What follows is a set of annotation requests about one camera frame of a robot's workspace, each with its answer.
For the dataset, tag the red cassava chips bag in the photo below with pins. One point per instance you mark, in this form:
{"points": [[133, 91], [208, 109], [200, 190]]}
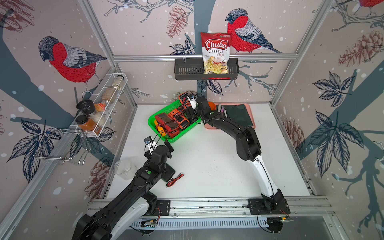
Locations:
{"points": [[216, 52]]}

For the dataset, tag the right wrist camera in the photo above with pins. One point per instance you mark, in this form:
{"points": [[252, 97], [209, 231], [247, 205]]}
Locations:
{"points": [[192, 101]]}

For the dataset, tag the black lid jar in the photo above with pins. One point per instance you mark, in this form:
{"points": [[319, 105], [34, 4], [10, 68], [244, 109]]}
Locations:
{"points": [[86, 106]]}

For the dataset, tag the aluminium front rail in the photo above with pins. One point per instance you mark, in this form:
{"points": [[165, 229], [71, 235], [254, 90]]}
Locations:
{"points": [[302, 206]]}

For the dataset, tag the green plastic basket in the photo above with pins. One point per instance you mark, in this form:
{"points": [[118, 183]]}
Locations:
{"points": [[175, 105]]}

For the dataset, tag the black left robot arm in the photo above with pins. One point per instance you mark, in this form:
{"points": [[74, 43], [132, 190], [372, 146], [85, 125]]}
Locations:
{"points": [[133, 202]]}

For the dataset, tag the dark green cloth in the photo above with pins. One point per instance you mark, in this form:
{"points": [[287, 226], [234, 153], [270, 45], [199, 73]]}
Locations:
{"points": [[238, 114]]}

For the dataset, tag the red black test leads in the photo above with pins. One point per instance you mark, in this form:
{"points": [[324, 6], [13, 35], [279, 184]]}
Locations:
{"points": [[172, 181]]}

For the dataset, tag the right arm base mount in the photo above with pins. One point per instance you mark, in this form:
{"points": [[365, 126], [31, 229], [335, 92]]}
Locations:
{"points": [[274, 205]]}

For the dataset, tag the orange multimeter face down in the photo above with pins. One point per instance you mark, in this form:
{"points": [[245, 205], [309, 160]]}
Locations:
{"points": [[179, 118]]}

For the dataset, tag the clear plastic cup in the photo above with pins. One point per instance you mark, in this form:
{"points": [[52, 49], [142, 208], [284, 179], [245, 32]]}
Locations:
{"points": [[125, 169]]}

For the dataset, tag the black wall basket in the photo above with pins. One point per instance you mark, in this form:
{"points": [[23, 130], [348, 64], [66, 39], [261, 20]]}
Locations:
{"points": [[193, 70]]}

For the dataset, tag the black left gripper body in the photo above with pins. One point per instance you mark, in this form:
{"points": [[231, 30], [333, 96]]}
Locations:
{"points": [[148, 155]]}

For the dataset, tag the yellow multimeter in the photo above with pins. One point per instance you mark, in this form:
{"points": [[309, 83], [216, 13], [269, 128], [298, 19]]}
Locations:
{"points": [[160, 129]]}

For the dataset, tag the orange multimeter face up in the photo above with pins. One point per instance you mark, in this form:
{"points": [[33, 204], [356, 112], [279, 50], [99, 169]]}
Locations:
{"points": [[183, 98]]}

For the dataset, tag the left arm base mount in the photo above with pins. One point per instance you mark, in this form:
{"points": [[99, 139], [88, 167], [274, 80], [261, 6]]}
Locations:
{"points": [[156, 207]]}

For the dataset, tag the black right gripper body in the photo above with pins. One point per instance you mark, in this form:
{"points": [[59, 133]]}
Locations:
{"points": [[194, 113]]}

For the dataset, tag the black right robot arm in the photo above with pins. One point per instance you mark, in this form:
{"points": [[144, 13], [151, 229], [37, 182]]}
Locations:
{"points": [[248, 148]]}

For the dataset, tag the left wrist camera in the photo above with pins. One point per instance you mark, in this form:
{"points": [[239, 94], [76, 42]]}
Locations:
{"points": [[150, 144]]}

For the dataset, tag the pink plastic tray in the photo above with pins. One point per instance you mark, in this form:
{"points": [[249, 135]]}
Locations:
{"points": [[248, 108]]}

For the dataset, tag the large red multimeter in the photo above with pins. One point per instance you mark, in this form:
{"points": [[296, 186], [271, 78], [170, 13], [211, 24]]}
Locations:
{"points": [[163, 119]]}

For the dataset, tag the orange plastic bowl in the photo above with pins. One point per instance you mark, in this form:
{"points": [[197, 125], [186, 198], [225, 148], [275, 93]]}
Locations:
{"points": [[212, 106]]}

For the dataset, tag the white wire wall shelf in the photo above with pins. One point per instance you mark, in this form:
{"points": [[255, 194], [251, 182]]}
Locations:
{"points": [[84, 142]]}

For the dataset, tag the orange spice jar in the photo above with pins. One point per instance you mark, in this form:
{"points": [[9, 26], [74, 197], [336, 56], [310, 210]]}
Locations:
{"points": [[85, 123]]}

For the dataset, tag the black green multimeter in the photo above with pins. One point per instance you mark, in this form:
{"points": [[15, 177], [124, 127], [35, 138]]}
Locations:
{"points": [[168, 173]]}

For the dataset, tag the red black multimeter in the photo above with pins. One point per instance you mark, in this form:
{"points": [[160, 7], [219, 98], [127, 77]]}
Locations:
{"points": [[172, 130]]}

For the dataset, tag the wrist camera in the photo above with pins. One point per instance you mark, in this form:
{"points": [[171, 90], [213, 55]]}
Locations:
{"points": [[192, 101], [150, 144]]}

